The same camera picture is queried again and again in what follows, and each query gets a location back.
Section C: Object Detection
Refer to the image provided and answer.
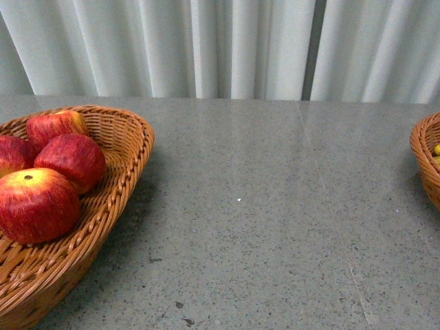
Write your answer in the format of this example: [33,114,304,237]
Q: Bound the red apple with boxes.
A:
[1,168,80,245]
[34,133,106,195]

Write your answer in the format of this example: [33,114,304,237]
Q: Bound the red apple front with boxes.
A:
[1,168,80,245]

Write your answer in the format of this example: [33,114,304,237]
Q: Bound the red apple stem up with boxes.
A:
[26,110,89,151]

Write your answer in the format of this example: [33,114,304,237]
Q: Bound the grey pleated curtain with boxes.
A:
[1,1,439,104]

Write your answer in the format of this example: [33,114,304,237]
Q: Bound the red apple lying sideways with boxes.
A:
[0,135,38,177]

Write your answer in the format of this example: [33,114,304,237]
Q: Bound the brown wicker basket right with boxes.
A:
[409,112,439,210]

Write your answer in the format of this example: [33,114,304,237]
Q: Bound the brown wicker basket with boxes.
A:
[409,112,439,210]
[1,104,155,329]

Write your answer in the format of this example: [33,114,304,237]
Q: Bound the brown wicker basket left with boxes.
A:
[1,104,155,329]

